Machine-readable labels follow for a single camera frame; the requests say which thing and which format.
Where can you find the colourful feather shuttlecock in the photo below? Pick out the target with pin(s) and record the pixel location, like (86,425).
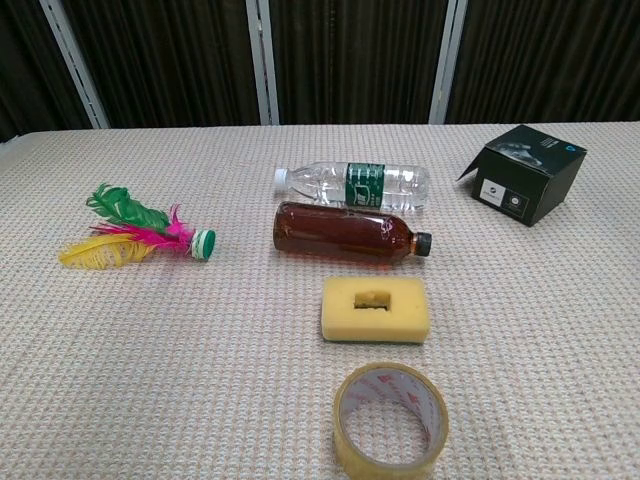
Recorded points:
(150,233)

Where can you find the dark pleated curtain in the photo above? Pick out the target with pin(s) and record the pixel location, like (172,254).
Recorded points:
(355,60)

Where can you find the clear water bottle green label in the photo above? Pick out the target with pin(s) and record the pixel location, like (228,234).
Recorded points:
(370,185)

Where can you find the clear packing tape roll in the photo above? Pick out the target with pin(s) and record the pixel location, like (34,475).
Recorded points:
(350,440)

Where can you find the beige woven tablecloth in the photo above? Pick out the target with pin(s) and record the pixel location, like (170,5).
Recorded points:
(200,375)

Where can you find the black cardboard box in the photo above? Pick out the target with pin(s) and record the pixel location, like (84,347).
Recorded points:
(535,180)

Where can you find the brown tea bottle black cap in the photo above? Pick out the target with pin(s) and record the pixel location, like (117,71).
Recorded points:
(345,231)

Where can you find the grey metal frame post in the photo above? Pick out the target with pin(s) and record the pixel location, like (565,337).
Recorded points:
(447,62)
(75,62)
(263,62)

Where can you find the yellow sponge with rectangular hole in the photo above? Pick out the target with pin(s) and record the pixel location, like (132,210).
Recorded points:
(345,320)

